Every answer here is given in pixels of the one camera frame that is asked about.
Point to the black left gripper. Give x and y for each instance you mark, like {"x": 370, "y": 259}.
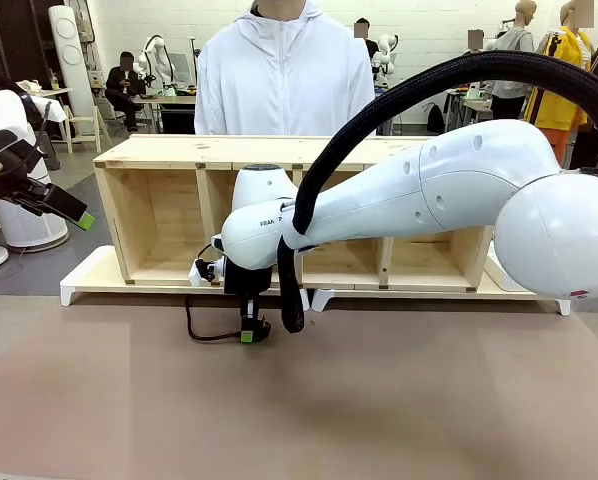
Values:
{"x": 14, "y": 175}

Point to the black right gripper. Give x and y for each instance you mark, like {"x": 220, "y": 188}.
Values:
{"x": 246, "y": 280}

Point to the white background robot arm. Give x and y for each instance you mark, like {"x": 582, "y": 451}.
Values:
{"x": 385, "y": 52}
{"x": 156, "y": 55}

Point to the white round air purifier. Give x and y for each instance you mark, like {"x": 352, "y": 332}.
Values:
{"x": 34, "y": 230}

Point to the white wooden chair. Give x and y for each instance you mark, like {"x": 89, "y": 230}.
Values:
{"x": 86, "y": 127}

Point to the table with clothes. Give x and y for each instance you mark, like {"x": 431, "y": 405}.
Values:
{"x": 54, "y": 97}

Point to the pine wooden shelf unit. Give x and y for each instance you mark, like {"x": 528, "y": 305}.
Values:
{"x": 179, "y": 150}

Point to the seated person in black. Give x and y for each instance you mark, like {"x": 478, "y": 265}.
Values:
{"x": 121, "y": 85}

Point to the grey work table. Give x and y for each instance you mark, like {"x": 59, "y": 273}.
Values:
{"x": 174, "y": 100}

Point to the tall white air conditioner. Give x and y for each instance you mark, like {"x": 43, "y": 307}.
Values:
{"x": 71, "y": 55}

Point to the person in white hoodie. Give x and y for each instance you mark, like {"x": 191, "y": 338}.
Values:
{"x": 284, "y": 75}

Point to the black backpack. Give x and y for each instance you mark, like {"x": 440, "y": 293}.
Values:
{"x": 435, "y": 120}

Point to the standing person in black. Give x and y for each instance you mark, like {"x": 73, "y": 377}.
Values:
{"x": 369, "y": 45}

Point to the person with blurred face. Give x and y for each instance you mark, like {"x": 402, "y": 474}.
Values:
{"x": 475, "y": 37}

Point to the mannequin in yellow jacket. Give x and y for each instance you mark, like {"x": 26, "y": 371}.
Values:
{"x": 561, "y": 107}

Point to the mannequin in grey hoodie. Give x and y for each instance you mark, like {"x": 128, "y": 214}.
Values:
{"x": 514, "y": 37}

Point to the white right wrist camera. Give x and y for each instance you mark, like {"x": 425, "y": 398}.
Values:
{"x": 201, "y": 272}

